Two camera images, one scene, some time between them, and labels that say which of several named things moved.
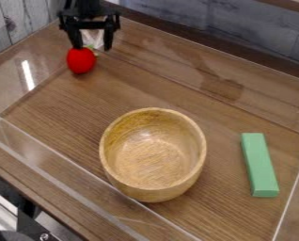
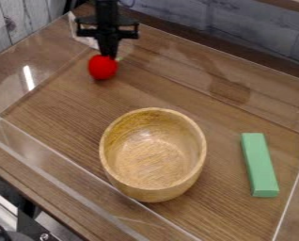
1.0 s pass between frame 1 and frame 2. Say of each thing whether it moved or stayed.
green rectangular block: stayed
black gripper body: moved
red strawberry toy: moved
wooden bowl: stayed
